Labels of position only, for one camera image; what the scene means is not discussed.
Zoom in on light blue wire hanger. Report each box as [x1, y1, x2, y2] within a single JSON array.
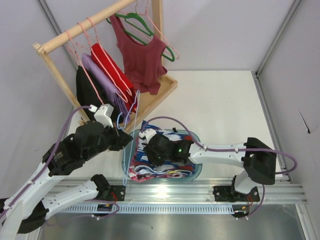
[[116, 89, 141, 186]]

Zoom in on blue patterned trousers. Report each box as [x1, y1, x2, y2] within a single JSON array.
[[128, 120, 196, 180]]

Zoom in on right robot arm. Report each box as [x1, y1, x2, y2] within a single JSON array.
[[142, 134, 277, 203]]

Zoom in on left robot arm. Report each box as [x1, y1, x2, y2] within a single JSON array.
[[0, 121, 133, 240]]

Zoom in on pink hanger with black garment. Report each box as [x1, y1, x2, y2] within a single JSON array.
[[65, 30, 112, 108]]

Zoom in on pink hanger with red garment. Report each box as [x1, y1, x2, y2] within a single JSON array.
[[86, 17, 135, 97]]

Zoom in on pink hanger with purple garment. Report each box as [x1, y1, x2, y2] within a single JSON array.
[[77, 22, 128, 103]]

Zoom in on green hanger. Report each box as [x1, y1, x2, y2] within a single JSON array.
[[105, 11, 176, 62]]

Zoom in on teal plastic basket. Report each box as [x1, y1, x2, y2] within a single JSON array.
[[121, 127, 204, 183]]

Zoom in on purple garment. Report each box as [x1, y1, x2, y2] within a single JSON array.
[[81, 53, 128, 117]]

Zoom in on black garment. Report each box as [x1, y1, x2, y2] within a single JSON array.
[[75, 65, 119, 122]]

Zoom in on red garment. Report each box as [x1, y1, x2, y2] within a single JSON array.
[[90, 43, 139, 115]]

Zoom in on wooden clothes rack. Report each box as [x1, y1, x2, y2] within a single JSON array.
[[34, 0, 178, 133]]

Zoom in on maroon tank top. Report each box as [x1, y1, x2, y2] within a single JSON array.
[[109, 15, 168, 95]]

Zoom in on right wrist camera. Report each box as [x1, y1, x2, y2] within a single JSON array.
[[138, 128, 157, 147]]

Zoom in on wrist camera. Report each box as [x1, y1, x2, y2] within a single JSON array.
[[138, 128, 157, 147], [89, 104, 114, 128]]

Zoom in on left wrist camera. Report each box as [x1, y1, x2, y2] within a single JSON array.
[[89, 104, 114, 128]]

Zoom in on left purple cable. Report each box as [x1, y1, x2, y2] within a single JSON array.
[[0, 105, 93, 221]]

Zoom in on white slotted cable duct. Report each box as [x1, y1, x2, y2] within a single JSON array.
[[61, 203, 235, 215]]

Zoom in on pink empty wire hanger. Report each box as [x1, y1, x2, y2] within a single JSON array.
[[116, 0, 180, 62]]

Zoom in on aluminium mounting rail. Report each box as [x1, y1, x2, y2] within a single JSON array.
[[49, 176, 308, 205]]

